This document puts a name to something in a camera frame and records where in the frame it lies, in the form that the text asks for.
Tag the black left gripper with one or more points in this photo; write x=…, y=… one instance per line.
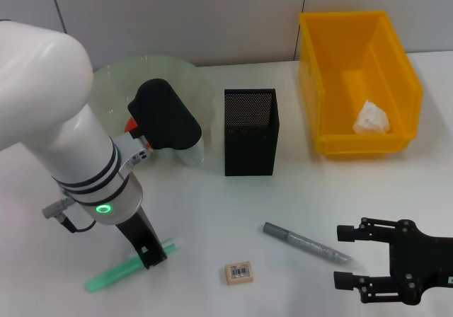
x=136, y=228

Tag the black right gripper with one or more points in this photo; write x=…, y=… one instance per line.
x=421, y=260

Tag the green pen white tip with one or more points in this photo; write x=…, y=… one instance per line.
x=109, y=277

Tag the red-orange toy orange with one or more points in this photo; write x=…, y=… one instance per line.
x=130, y=124

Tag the white paper ball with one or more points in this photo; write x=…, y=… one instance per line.
x=371, y=119

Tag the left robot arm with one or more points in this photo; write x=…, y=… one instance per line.
x=53, y=101

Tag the grey marker pen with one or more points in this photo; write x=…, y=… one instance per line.
x=301, y=242

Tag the beige eraser with barcode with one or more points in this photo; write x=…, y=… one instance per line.
x=239, y=274

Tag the black mesh pen holder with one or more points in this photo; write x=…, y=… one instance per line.
x=247, y=147

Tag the pale green glass fruit plate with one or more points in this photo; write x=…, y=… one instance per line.
x=117, y=83

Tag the yellow plastic bin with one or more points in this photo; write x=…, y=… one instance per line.
x=368, y=66

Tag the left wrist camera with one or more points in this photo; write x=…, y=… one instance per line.
x=166, y=119

